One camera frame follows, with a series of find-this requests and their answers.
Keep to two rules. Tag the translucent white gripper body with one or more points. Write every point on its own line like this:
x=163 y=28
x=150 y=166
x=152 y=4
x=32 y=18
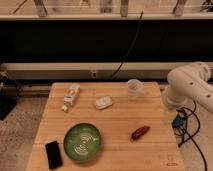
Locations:
x=169 y=115

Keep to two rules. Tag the red chili pepper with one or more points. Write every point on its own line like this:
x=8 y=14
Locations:
x=139 y=132

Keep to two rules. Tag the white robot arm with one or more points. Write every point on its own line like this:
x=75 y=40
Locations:
x=187 y=82

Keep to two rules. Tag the clear plastic cup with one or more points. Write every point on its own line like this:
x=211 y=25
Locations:
x=134 y=86

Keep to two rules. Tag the green ribbed bowl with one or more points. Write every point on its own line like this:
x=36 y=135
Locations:
x=82 y=142

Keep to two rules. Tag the small white cube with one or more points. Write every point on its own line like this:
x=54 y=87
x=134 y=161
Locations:
x=64 y=108

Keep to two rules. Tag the black smartphone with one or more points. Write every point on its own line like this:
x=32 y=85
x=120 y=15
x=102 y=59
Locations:
x=53 y=155

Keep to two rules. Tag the dark equipment at left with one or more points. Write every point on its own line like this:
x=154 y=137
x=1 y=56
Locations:
x=7 y=102

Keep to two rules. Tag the blue cable connector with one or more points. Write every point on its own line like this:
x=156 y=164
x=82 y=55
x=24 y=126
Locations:
x=178 y=121

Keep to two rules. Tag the white wall outlet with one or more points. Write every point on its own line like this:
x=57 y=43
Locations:
x=94 y=74

